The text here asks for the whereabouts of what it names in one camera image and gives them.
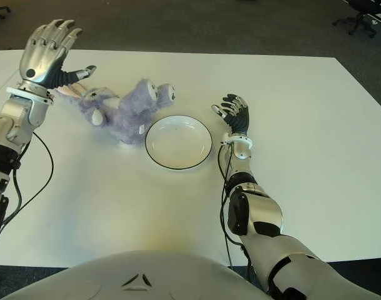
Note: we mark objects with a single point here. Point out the purple plush bunny doll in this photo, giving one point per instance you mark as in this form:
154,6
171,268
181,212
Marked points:
128,115

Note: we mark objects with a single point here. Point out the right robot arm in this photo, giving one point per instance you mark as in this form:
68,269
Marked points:
265,212

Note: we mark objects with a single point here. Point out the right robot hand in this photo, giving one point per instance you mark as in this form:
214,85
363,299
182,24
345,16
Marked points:
240,118

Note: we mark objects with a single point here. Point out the black office chair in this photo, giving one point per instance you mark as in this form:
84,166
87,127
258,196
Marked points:
357,20

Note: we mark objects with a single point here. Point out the white plate black rim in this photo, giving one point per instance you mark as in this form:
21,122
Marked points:
178,143

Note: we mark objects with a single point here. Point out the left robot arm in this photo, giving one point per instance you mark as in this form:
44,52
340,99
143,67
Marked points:
15,118

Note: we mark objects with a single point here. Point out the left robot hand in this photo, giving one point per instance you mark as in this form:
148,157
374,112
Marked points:
42,59

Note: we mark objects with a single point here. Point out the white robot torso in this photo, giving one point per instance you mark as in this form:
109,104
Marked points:
140,275

